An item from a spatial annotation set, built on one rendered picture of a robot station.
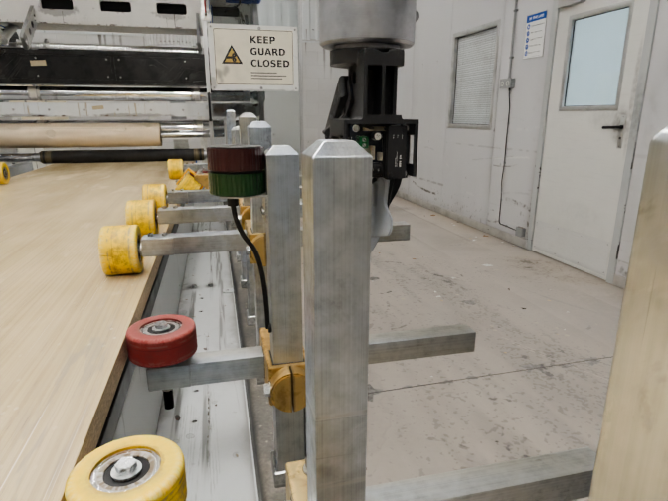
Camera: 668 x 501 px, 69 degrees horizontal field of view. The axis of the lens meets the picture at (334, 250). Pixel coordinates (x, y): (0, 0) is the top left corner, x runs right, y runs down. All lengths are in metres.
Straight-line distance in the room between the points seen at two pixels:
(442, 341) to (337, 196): 0.45
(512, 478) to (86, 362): 0.44
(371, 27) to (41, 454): 0.44
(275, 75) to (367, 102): 2.36
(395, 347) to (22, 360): 0.44
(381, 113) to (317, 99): 9.02
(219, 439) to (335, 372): 0.61
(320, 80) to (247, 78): 6.72
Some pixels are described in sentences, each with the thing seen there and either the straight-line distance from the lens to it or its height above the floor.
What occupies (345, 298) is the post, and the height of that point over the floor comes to 1.05.
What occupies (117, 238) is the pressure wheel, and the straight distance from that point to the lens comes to 0.83.
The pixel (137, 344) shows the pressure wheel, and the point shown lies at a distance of 0.60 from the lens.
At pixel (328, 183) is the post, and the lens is 0.28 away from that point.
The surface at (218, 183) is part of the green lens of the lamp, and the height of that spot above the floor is 1.09.
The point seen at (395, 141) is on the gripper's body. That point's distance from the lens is 0.46.
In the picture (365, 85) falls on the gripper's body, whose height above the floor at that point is 1.18.
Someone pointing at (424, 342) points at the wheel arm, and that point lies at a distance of 0.69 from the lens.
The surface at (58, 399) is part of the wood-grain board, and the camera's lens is 0.53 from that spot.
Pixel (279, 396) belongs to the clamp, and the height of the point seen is 0.85.
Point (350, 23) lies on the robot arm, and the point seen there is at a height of 1.23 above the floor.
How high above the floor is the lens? 1.15
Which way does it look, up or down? 16 degrees down
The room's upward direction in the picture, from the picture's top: straight up
